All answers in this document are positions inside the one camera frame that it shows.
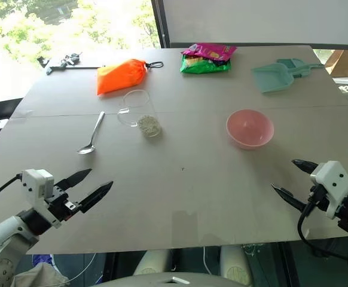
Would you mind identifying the silver metal spoon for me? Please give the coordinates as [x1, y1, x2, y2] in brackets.
[77, 111, 106, 155]

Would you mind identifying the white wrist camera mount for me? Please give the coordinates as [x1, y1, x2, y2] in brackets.
[21, 168, 62, 228]
[309, 160, 348, 219]

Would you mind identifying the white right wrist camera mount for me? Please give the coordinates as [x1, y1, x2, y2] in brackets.
[309, 160, 348, 219]

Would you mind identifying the long black rod tool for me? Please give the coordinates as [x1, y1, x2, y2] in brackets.
[45, 64, 106, 75]

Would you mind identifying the black key bunch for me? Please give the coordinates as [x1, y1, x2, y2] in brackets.
[60, 52, 83, 66]

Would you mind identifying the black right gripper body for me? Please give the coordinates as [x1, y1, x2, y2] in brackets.
[304, 185, 331, 214]

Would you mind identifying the pink plastic bowl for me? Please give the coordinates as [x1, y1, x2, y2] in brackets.
[225, 109, 274, 149]

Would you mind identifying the orange drawstring bag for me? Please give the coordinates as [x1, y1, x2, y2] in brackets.
[96, 58, 164, 96]

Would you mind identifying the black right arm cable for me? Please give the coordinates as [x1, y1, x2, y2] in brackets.
[297, 185, 348, 277]

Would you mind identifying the clear plastic cup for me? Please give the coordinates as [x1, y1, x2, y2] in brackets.
[116, 88, 163, 140]

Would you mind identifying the teal plastic dustpan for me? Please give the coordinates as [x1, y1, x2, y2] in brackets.
[250, 62, 296, 95]

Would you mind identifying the green snack bag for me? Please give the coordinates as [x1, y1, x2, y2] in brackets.
[179, 54, 232, 74]

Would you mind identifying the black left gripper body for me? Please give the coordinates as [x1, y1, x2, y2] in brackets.
[46, 184, 84, 223]

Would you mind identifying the white rounded robot leg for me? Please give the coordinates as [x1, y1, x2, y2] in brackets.
[219, 245, 253, 286]
[133, 248, 175, 276]

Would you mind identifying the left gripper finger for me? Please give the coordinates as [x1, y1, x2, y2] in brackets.
[79, 181, 114, 214]
[56, 168, 93, 190]

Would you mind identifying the brown cardboard box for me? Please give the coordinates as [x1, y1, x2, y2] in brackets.
[323, 50, 348, 77]

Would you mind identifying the grey rounded robot body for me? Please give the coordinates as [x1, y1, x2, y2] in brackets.
[92, 270, 244, 287]

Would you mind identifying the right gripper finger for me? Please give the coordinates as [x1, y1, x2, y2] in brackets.
[270, 183, 309, 214]
[291, 159, 320, 175]

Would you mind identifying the black window frame post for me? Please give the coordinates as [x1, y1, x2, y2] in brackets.
[151, 0, 171, 49]

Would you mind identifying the grey cloth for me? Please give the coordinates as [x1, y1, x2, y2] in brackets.
[13, 262, 71, 287]

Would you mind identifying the thin white cable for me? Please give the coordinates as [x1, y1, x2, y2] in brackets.
[63, 246, 210, 283]

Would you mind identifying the pink snack bag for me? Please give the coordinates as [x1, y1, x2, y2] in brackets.
[182, 42, 238, 63]

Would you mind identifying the blue cloth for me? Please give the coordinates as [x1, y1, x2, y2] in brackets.
[31, 253, 62, 271]

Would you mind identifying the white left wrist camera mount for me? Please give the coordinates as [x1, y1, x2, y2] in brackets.
[21, 168, 62, 228]

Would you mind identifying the white roller blind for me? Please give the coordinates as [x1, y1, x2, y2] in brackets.
[161, 0, 348, 48]

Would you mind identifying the teal hand brush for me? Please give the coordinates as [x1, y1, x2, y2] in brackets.
[276, 58, 325, 80]

